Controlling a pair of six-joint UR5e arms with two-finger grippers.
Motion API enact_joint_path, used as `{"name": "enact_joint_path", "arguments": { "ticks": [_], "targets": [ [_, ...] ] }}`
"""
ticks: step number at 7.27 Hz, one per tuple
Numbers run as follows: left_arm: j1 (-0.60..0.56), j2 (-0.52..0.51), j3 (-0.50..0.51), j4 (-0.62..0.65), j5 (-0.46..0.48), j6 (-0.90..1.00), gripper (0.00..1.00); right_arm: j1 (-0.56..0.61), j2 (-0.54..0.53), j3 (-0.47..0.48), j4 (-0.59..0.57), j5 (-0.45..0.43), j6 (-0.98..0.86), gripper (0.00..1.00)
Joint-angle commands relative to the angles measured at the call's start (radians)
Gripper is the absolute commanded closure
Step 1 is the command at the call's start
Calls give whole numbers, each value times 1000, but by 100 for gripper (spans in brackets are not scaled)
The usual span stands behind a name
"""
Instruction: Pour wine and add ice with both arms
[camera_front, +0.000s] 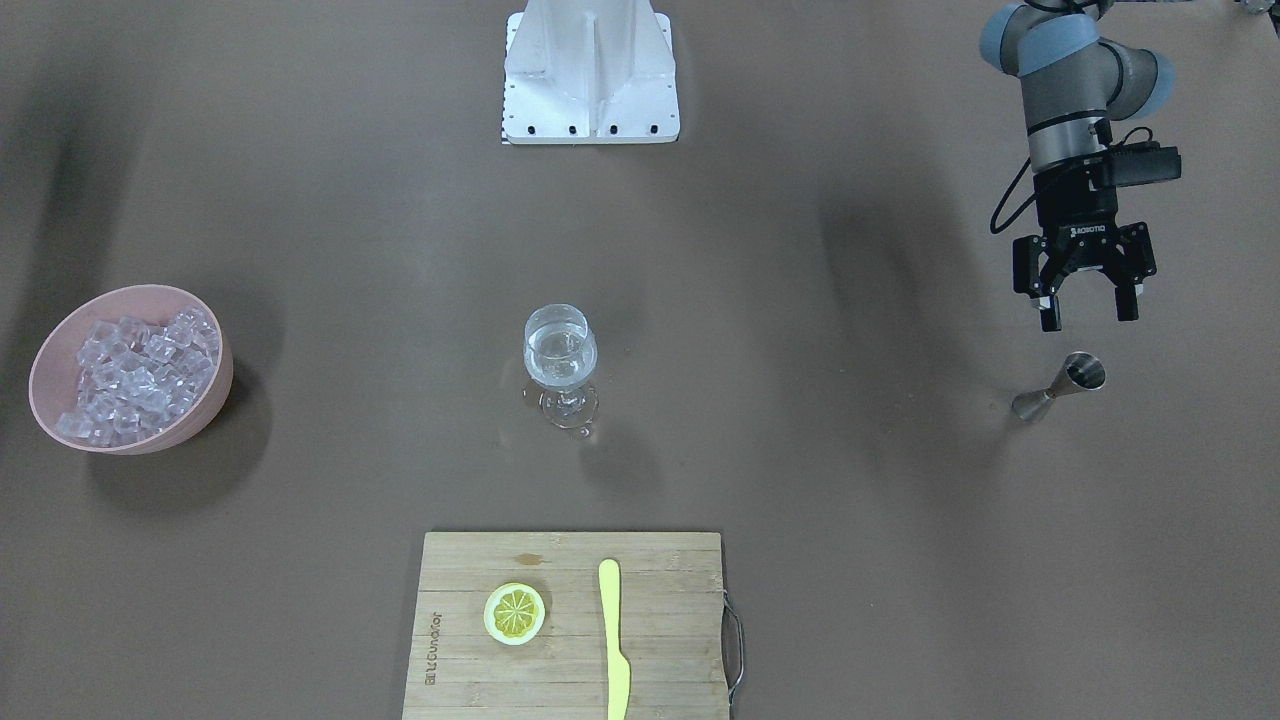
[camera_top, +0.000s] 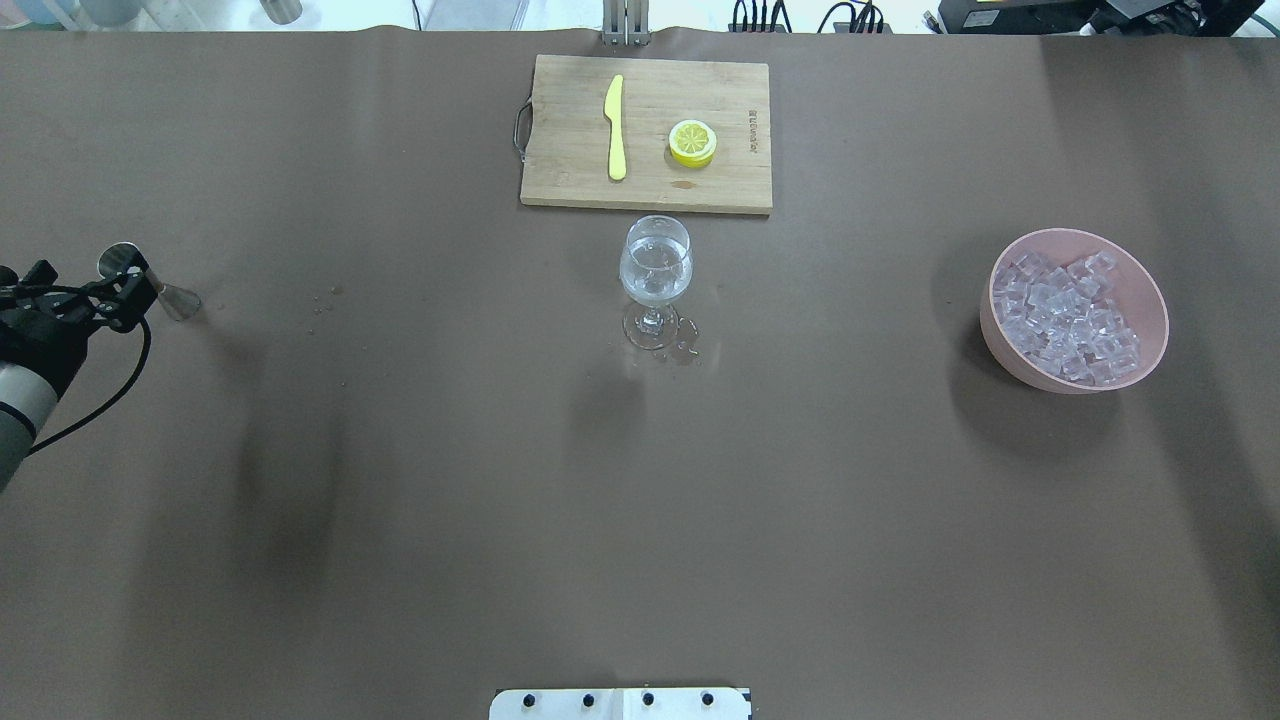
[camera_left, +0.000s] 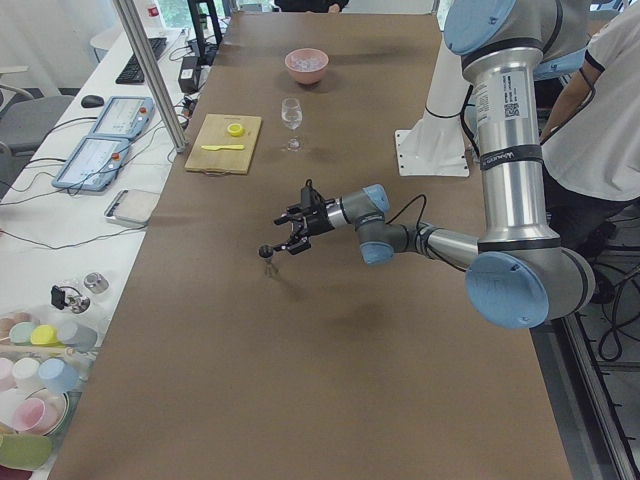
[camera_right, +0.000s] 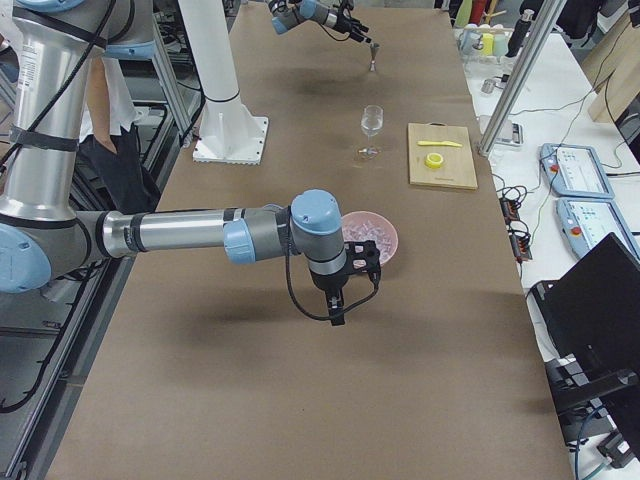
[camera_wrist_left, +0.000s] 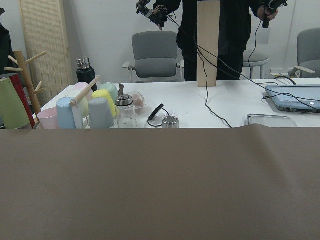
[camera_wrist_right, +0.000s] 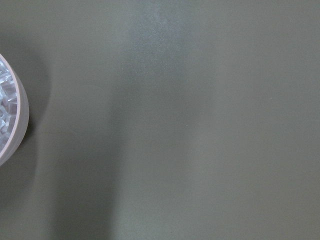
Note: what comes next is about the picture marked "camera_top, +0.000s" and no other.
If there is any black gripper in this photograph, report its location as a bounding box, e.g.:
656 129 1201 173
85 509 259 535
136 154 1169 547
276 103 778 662
1 260 157 396

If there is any steel double jigger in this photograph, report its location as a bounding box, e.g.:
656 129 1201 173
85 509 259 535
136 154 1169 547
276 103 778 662
97 242 204 322

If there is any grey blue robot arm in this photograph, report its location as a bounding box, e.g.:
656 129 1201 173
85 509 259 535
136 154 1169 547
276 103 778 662
1 243 160 486

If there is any clear wine glass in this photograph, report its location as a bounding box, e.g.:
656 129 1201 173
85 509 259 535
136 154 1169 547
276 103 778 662
618 215 692 351

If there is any pink bowl of ice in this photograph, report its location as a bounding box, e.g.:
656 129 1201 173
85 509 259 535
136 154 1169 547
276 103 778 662
979 228 1170 395

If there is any wooden cutting board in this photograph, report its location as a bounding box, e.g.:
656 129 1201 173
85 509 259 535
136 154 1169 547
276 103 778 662
518 54 774 217

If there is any yellow plastic knife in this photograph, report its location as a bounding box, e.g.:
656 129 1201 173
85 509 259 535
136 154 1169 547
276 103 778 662
603 74 628 182

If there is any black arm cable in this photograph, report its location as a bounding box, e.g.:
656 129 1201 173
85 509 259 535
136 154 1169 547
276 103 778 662
28 315 154 456

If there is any aluminium frame post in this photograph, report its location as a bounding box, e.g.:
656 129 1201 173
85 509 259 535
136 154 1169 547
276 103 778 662
602 0 652 47

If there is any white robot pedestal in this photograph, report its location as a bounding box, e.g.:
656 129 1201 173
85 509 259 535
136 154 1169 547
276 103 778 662
488 685 754 719

